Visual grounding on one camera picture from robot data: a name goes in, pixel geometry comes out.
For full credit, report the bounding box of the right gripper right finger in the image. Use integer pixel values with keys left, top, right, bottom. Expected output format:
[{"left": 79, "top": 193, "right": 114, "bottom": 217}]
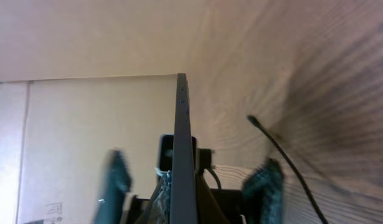
[{"left": 242, "top": 158, "right": 284, "bottom": 224}]

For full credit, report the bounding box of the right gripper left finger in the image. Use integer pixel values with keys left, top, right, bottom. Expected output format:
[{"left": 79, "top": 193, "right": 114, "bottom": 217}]
[{"left": 93, "top": 149, "right": 132, "bottom": 224}]

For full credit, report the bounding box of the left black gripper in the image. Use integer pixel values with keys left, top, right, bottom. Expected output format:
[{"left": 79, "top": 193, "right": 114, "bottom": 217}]
[{"left": 131, "top": 149, "right": 243, "bottom": 224}]

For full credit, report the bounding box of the black USB charging cable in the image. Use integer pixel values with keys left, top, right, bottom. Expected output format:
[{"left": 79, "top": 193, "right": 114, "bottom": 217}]
[{"left": 247, "top": 114, "right": 329, "bottom": 224}]

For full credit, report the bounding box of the cardboard wall panel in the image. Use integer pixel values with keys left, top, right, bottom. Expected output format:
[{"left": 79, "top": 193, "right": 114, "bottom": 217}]
[{"left": 0, "top": 75, "right": 177, "bottom": 223}]

